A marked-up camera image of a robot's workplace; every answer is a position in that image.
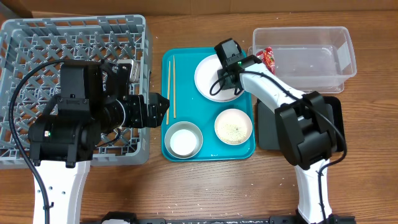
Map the large white plate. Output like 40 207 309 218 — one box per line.
194 54 243 103

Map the small pink bowl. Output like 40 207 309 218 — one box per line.
215 108 253 146

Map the red snack wrapper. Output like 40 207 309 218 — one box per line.
256 47 275 74

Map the white cup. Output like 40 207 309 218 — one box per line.
170 129 197 157

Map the pile of rice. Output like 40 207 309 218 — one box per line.
216 122 248 145

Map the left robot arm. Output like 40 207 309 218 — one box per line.
28 60 170 223

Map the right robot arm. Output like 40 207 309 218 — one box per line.
214 39 346 223

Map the grey bowl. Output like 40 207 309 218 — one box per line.
164 121 203 159

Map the left wooden chopstick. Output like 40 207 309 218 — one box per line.
166 61 171 125

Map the teal plastic tray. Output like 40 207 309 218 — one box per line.
160 46 256 162

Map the black tray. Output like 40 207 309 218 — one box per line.
256 96 345 151

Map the grey dish rack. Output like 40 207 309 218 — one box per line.
1 14 153 169

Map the clear plastic bin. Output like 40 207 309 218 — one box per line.
252 26 357 93

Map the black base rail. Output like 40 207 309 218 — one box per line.
80 211 356 224

